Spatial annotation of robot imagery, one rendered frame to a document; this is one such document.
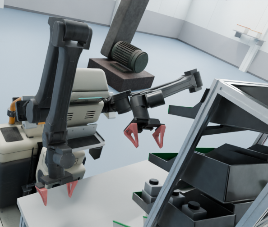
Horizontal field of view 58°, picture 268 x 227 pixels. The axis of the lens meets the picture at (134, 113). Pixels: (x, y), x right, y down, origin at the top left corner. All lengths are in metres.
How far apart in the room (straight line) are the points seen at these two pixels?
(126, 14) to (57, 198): 4.42
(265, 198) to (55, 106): 0.65
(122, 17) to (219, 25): 8.79
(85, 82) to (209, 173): 0.72
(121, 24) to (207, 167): 4.78
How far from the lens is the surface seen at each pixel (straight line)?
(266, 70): 12.18
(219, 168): 0.50
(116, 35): 5.18
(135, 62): 4.66
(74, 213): 1.16
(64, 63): 0.78
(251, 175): 0.54
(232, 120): 0.48
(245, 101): 0.44
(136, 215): 1.22
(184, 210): 0.67
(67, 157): 0.86
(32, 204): 1.17
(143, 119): 0.84
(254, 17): 12.74
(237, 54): 12.75
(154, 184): 0.77
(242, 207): 0.72
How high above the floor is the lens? 1.76
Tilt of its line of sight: 26 degrees down
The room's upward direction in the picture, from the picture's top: 19 degrees clockwise
